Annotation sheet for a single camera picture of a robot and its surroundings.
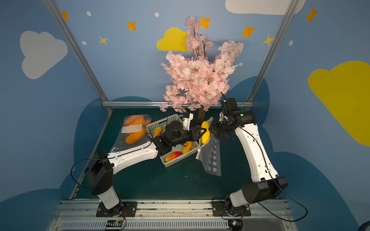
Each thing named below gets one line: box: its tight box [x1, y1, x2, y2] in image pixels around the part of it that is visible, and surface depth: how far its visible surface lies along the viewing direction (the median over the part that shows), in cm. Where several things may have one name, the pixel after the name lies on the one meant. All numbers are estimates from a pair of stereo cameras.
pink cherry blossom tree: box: [158, 15, 244, 127], surface depth 68 cm
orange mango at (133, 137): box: [125, 126, 146, 145], surface depth 100 cm
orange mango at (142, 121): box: [129, 118, 152, 127], surface depth 103 cm
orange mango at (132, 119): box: [123, 115, 145, 126], surface depth 106 cm
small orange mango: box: [153, 126, 163, 138], surface depth 106 cm
